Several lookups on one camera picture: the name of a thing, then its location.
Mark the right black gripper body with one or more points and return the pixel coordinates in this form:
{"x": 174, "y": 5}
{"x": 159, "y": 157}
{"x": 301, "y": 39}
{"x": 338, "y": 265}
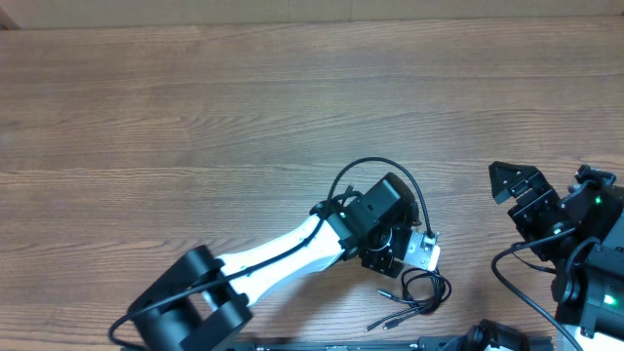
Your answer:
{"x": 536, "y": 216}

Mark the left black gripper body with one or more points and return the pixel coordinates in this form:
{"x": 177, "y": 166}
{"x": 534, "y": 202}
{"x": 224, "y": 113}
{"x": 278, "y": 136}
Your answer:
{"x": 376, "y": 254}

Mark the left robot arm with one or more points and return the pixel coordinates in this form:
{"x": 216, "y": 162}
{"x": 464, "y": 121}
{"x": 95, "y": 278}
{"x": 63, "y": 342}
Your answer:
{"x": 202, "y": 301}

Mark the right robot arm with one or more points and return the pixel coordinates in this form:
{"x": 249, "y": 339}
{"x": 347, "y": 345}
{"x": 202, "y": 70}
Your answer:
{"x": 579, "y": 240}

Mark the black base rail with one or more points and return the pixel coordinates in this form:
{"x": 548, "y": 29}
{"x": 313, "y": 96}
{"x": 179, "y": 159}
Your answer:
{"x": 485, "y": 336}

